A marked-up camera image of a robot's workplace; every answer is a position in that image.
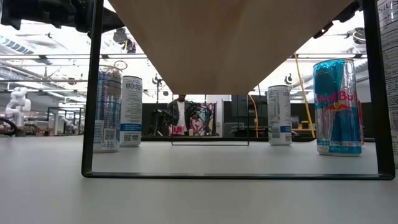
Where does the black vacuum hose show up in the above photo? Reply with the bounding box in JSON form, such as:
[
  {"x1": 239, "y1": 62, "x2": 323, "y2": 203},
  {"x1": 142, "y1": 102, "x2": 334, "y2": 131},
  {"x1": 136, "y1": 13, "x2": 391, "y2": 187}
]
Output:
[{"x1": 0, "y1": 116, "x2": 19, "y2": 137}]

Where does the black partition panel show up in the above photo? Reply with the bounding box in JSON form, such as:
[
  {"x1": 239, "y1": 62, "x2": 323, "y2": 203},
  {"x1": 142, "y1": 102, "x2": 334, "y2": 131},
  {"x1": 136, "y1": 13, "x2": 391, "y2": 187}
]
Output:
[
  {"x1": 363, "y1": 101, "x2": 374, "y2": 138},
  {"x1": 141, "y1": 102, "x2": 170, "y2": 137},
  {"x1": 291, "y1": 102, "x2": 315, "y2": 130}
]

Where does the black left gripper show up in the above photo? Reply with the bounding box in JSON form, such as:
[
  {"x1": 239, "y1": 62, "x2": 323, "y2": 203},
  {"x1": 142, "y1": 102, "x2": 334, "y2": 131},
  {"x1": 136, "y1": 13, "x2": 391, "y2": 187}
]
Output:
[{"x1": 1, "y1": 0, "x2": 126, "y2": 34}]

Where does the black ceiling device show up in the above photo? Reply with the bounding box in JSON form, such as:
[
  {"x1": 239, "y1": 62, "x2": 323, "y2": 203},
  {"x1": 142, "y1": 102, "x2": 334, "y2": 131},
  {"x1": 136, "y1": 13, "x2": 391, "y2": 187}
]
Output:
[{"x1": 112, "y1": 27, "x2": 137, "y2": 54}]

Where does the blue silver Red Bull can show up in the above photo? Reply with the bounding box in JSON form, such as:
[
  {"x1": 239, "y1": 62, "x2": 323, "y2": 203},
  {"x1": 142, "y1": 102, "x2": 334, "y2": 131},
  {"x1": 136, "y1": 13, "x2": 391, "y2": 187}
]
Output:
[
  {"x1": 312, "y1": 58, "x2": 364, "y2": 157},
  {"x1": 94, "y1": 64, "x2": 123, "y2": 154}
]

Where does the white Celsius can blue band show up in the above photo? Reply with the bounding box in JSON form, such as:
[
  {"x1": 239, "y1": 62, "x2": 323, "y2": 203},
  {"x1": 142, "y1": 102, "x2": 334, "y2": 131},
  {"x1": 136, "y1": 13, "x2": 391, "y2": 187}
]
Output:
[
  {"x1": 119, "y1": 75, "x2": 144, "y2": 148},
  {"x1": 267, "y1": 85, "x2": 292, "y2": 147}
]

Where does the person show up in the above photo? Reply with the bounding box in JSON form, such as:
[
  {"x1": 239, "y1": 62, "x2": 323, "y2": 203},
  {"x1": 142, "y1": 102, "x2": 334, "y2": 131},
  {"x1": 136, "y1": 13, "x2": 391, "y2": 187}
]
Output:
[{"x1": 166, "y1": 94, "x2": 195, "y2": 137}]

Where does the wooden desk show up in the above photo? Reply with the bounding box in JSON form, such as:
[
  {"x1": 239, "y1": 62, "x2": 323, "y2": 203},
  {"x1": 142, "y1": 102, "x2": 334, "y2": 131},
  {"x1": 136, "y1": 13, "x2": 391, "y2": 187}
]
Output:
[{"x1": 291, "y1": 126, "x2": 315, "y2": 138}]

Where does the black metal shelf frame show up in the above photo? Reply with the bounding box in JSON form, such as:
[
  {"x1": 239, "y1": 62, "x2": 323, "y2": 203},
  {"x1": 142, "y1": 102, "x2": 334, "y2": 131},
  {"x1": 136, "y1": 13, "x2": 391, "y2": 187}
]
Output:
[{"x1": 81, "y1": 0, "x2": 396, "y2": 180}]

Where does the black cabinet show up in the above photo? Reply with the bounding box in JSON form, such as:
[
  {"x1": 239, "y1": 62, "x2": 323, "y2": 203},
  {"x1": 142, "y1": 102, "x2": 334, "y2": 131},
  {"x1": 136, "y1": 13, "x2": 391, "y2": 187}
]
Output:
[{"x1": 230, "y1": 95, "x2": 249, "y2": 118}]

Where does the thin yellow hanging cable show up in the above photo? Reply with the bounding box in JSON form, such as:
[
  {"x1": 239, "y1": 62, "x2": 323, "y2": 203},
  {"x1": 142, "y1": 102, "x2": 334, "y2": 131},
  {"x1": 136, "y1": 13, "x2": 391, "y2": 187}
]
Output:
[{"x1": 248, "y1": 94, "x2": 259, "y2": 138}]

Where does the black ceiling cable reel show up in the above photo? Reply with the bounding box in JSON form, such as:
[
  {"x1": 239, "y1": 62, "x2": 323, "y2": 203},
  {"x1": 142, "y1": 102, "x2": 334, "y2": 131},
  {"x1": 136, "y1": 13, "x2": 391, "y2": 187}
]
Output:
[{"x1": 344, "y1": 27, "x2": 367, "y2": 45}]

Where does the thick yellow hanging cable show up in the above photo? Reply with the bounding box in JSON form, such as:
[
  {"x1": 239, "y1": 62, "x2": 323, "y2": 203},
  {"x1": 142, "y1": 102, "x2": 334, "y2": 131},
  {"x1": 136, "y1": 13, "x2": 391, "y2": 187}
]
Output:
[{"x1": 293, "y1": 52, "x2": 317, "y2": 139}]

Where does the grey chair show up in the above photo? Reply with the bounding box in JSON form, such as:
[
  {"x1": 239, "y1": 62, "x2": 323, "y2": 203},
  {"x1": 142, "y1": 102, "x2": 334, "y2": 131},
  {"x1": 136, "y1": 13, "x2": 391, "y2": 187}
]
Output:
[{"x1": 223, "y1": 122, "x2": 246, "y2": 138}]

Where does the colourful patchwork cloth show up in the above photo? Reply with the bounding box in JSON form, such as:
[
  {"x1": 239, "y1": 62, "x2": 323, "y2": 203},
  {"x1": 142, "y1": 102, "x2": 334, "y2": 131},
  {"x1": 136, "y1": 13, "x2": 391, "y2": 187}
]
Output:
[{"x1": 188, "y1": 102, "x2": 216, "y2": 137}]

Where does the black table frame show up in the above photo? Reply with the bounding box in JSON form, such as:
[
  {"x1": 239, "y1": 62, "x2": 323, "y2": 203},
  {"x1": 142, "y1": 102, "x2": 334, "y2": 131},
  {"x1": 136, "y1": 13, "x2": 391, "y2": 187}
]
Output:
[{"x1": 141, "y1": 135, "x2": 376, "y2": 143}]

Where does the light wooden shelf board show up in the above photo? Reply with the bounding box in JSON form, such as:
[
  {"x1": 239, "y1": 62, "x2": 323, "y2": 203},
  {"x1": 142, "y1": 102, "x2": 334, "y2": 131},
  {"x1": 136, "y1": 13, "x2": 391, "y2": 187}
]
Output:
[{"x1": 108, "y1": 0, "x2": 354, "y2": 96}]

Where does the black tripod stand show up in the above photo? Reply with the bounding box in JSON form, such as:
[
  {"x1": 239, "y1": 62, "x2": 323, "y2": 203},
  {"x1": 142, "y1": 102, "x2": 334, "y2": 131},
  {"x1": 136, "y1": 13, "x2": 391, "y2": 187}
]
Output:
[{"x1": 151, "y1": 73, "x2": 164, "y2": 136}]

